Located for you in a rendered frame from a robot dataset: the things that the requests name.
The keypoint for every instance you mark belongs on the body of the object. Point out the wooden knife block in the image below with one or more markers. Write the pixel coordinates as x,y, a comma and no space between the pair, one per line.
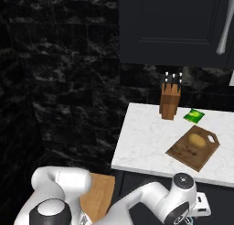
170,102

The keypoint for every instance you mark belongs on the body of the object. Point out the light wooden panel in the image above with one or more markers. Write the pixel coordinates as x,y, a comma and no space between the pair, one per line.
99,195

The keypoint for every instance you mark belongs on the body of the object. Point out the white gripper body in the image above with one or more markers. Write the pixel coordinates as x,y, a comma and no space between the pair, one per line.
202,212

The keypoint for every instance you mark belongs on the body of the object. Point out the brown wooden cutting board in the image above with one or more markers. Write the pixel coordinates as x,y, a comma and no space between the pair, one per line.
189,151

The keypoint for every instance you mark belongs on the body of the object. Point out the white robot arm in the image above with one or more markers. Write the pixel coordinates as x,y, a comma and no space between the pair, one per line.
146,198

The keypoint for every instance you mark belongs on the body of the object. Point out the yellow potato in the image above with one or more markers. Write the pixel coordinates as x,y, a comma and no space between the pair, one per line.
197,140

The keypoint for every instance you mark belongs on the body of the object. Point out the dark upper cupboard door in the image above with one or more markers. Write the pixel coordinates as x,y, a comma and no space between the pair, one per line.
173,24

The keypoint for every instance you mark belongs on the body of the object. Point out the white object at wall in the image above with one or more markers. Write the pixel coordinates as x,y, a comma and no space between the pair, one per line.
231,78

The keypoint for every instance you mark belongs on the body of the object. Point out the green packet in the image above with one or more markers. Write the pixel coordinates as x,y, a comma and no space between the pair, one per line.
193,115

